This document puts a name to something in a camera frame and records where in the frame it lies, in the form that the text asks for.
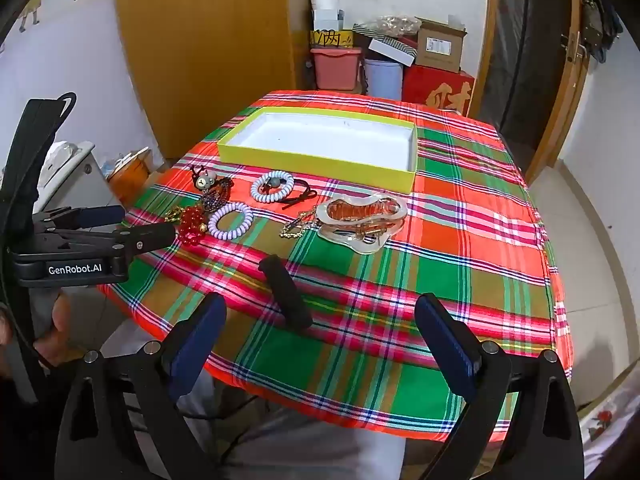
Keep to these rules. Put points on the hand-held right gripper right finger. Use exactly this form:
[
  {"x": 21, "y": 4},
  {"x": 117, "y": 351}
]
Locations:
[{"x": 445, "y": 345}]

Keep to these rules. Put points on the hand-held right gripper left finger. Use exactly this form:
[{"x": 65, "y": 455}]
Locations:
[{"x": 192, "y": 347}]

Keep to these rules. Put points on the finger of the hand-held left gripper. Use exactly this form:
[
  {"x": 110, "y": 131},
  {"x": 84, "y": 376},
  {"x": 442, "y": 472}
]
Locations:
[
  {"x": 147, "y": 239},
  {"x": 100, "y": 216}
]

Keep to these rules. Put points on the dark beaded pendant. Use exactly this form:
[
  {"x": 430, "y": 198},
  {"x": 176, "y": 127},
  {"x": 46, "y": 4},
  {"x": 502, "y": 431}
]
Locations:
[{"x": 216, "y": 196}]

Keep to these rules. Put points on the bear charm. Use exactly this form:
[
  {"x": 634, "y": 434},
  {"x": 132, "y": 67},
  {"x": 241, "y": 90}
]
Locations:
[{"x": 205, "y": 178}]

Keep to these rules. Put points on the black hair band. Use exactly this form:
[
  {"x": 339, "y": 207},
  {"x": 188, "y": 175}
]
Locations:
[{"x": 285, "y": 292}]

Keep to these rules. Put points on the clear amber hair claw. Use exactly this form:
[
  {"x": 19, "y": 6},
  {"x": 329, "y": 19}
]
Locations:
[{"x": 357, "y": 240}]

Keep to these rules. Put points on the silver hair clip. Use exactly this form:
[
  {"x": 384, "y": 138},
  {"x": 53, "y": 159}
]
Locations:
[{"x": 295, "y": 227}]

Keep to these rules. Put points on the clear bagged accessory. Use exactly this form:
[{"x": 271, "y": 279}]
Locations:
[{"x": 360, "y": 210}]

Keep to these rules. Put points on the yellow-green cardboard box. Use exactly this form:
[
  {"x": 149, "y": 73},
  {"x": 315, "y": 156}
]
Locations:
[{"x": 325, "y": 135}]

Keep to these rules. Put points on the person's left hand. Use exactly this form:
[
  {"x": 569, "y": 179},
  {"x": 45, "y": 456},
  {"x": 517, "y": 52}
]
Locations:
[{"x": 55, "y": 332}]

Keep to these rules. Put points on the white cabinet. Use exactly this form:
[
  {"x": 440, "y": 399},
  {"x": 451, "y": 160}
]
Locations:
[{"x": 70, "y": 180}]

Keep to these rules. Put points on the orange basket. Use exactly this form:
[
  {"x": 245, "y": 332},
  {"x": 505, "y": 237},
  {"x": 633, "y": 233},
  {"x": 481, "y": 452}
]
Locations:
[{"x": 130, "y": 172}]

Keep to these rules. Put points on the plaid tablecloth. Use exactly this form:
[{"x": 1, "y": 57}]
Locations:
[{"x": 425, "y": 260}]

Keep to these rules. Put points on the floral cloth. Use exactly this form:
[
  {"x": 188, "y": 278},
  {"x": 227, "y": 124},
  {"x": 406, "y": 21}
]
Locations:
[{"x": 605, "y": 420}]

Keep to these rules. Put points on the wooden wardrobe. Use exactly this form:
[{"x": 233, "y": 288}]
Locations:
[{"x": 210, "y": 50}]

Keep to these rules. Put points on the red cardboard box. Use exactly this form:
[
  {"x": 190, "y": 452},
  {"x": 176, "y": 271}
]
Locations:
[{"x": 435, "y": 92}]

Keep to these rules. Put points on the pink plastic bin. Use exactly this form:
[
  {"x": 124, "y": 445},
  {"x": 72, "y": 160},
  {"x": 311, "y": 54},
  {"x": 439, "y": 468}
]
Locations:
[{"x": 335, "y": 67}]

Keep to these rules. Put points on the yellow printed box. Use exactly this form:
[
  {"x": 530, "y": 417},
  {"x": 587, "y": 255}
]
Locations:
[{"x": 330, "y": 39}]

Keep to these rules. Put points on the lavender bucket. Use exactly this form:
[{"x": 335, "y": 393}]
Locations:
[{"x": 382, "y": 80}]

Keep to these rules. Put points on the small white box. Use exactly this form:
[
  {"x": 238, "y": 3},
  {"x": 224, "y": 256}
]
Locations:
[{"x": 327, "y": 15}]

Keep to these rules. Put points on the brown cardboard box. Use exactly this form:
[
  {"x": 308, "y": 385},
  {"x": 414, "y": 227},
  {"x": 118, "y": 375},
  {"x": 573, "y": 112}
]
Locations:
[{"x": 440, "y": 47}]

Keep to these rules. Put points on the striped white box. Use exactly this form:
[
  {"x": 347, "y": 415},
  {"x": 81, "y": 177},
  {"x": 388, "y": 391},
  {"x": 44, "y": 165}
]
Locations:
[{"x": 392, "y": 50}]

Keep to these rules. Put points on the clear plastic bag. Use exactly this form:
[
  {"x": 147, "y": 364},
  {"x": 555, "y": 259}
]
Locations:
[{"x": 395, "y": 24}]

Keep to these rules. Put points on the dark hanging bag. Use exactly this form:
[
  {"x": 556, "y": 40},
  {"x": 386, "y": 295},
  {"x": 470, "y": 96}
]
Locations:
[{"x": 597, "y": 20}]

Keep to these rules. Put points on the wooden door frame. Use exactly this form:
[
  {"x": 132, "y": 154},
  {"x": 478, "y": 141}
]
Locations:
[{"x": 560, "y": 85}]

